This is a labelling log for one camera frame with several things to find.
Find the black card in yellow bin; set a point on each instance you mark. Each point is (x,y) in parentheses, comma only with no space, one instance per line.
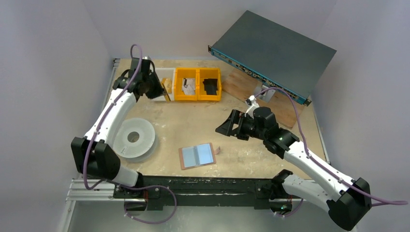
(211,86)

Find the metal mounting bracket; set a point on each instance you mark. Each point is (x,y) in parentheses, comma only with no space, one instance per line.
(262,93)

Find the blue grey network switch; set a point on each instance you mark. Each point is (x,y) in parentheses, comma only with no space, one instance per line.
(274,55)

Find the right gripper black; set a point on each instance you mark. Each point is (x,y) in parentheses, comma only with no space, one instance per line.
(240,125)

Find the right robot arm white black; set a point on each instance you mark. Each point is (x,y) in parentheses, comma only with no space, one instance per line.
(345,199)

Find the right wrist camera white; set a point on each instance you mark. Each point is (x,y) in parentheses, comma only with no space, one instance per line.
(252,105)

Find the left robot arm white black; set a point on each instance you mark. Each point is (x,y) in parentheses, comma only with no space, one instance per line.
(93,153)

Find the yellow plastic bin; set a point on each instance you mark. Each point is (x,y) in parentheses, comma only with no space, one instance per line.
(185,73)
(205,73)

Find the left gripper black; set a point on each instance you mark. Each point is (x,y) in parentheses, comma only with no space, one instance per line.
(159,90)

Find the white plastic bin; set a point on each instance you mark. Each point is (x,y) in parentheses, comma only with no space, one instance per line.
(166,73)

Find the middle yellow plastic bin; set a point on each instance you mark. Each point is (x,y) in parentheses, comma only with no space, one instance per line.
(185,73)

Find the brown leather card holder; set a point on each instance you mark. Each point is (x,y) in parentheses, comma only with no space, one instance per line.
(198,156)

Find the white tape roll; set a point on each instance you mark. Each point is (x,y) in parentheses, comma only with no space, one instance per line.
(136,140)

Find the gold card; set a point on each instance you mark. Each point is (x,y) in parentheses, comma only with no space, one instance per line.
(167,85)

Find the plywood board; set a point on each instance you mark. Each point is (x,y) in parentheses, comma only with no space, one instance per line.
(241,86)

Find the silver white card with portrait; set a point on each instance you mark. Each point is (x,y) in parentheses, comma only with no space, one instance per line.
(189,86)

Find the right yellow plastic bin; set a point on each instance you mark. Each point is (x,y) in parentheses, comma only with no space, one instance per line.
(205,73)

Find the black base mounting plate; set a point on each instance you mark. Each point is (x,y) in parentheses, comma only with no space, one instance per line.
(259,193)

